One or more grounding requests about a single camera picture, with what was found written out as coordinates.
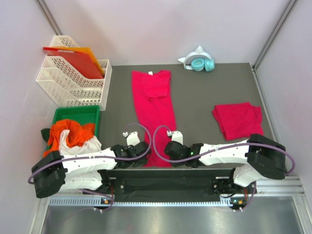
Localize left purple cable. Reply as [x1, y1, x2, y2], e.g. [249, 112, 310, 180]
[27, 123, 153, 212]

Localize pink t shirt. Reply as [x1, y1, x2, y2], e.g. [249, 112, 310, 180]
[132, 70, 176, 168]
[212, 102, 264, 140]

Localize orange t shirt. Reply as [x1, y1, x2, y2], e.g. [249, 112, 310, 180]
[43, 119, 96, 157]

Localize red orange folder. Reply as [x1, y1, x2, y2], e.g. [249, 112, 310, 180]
[43, 47, 105, 79]

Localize green plastic bin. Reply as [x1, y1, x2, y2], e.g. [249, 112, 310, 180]
[52, 105, 100, 136]

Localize white file organizer rack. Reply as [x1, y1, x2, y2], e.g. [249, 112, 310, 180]
[36, 35, 113, 108]

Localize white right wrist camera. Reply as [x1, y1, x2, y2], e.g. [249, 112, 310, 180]
[166, 130, 183, 145]

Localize dark green cloth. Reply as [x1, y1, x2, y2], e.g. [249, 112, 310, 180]
[40, 128, 51, 142]

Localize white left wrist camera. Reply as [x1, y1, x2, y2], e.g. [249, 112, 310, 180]
[122, 131, 140, 146]

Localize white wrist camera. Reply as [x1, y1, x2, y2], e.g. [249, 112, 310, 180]
[166, 130, 183, 145]
[122, 131, 140, 146]

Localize white t shirt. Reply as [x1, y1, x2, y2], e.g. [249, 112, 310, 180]
[58, 130, 102, 156]

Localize folded pink t shirt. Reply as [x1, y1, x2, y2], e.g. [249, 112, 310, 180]
[212, 102, 264, 140]

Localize teal cat ear headphones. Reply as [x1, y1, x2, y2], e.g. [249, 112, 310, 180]
[178, 46, 215, 72]

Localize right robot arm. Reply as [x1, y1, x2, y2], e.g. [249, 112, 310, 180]
[164, 131, 286, 193]

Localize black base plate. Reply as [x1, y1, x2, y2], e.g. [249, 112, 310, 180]
[95, 168, 253, 202]

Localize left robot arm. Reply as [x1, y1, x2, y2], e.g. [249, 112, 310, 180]
[28, 141, 151, 198]

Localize grey cable duct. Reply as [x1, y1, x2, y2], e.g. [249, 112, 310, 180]
[49, 196, 233, 207]

